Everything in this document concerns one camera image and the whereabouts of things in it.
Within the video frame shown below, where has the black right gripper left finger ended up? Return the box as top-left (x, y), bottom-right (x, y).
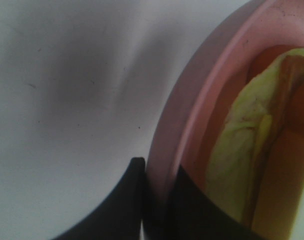
top-left (56, 157), bottom-right (145, 240)

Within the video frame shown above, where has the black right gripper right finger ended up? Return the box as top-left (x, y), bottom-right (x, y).
top-left (143, 167), bottom-right (257, 240)

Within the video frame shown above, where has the white bread sandwich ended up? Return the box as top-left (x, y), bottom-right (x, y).
top-left (205, 47), bottom-right (304, 240)

